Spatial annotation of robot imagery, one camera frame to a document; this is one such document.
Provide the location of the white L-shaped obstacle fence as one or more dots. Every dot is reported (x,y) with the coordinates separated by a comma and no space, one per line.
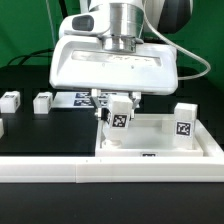
(209,168)

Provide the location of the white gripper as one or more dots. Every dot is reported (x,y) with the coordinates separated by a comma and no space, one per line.
(101,51)

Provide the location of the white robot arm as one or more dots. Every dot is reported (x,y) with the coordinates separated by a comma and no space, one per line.
(122,8)

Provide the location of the white block at left edge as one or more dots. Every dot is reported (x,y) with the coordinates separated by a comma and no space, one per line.
(1,128)

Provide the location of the white square table top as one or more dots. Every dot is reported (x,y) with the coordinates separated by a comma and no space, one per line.
(147,135)

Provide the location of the white marker base plate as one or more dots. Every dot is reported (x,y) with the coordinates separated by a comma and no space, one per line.
(72,100)

